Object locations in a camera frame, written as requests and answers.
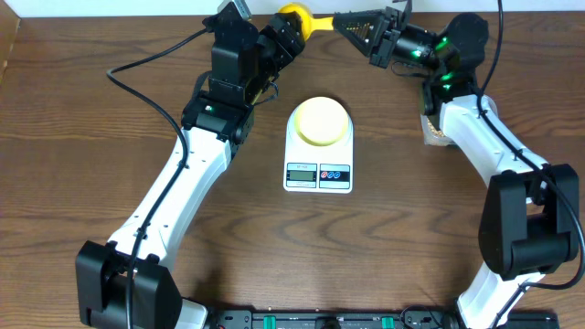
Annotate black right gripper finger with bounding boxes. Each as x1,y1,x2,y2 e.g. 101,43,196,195
333,10,388,57
392,0,412,16

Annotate yellow measuring scoop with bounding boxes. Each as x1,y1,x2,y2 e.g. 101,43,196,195
278,3,335,41

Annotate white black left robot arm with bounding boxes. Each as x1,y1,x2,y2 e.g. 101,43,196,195
75,4,309,328

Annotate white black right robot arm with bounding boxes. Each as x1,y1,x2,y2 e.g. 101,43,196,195
333,5,584,328

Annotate yellow plastic bowl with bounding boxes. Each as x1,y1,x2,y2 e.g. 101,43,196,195
292,97,349,146

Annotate white digital kitchen scale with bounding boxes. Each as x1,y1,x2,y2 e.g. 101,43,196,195
282,104,354,194

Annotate clear plastic container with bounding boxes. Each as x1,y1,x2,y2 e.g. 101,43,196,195
420,115,455,146

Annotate soybeans pile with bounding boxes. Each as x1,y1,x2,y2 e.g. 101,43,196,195
427,119,446,138

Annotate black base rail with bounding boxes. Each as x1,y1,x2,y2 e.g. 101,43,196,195
200,309,559,329

